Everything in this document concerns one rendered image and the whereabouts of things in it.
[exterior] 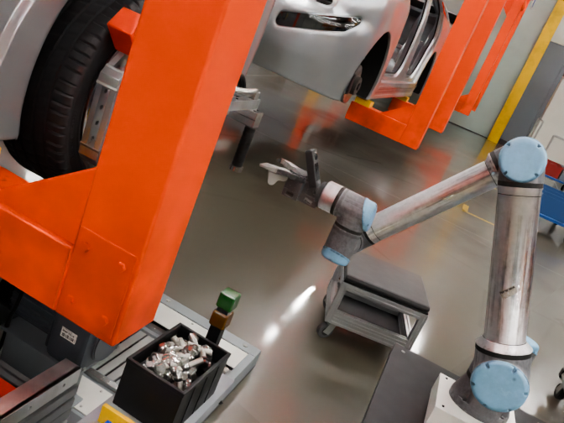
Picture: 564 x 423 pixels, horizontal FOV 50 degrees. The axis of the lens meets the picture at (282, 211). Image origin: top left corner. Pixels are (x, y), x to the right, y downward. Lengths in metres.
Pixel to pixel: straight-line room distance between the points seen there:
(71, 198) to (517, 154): 1.10
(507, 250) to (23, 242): 1.20
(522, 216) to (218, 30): 0.97
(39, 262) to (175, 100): 0.49
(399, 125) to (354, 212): 3.52
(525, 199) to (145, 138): 1.00
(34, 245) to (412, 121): 4.20
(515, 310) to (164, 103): 1.08
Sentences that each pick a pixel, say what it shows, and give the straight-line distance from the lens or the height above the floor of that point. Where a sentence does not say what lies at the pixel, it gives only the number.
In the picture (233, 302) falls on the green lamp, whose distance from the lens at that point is 1.38.
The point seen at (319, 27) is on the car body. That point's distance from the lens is 4.21.
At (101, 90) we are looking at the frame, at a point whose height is 0.92.
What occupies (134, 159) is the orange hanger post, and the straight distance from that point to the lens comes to 1.19.
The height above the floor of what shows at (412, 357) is 0.30.
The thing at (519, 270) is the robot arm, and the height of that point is 0.88.
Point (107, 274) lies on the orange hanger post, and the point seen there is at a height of 0.67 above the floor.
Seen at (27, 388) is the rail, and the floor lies 0.39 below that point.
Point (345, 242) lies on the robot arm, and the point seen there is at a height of 0.72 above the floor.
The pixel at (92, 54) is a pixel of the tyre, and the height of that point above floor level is 1.00.
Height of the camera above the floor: 1.31
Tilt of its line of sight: 19 degrees down
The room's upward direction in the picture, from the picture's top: 22 degrees clockwise
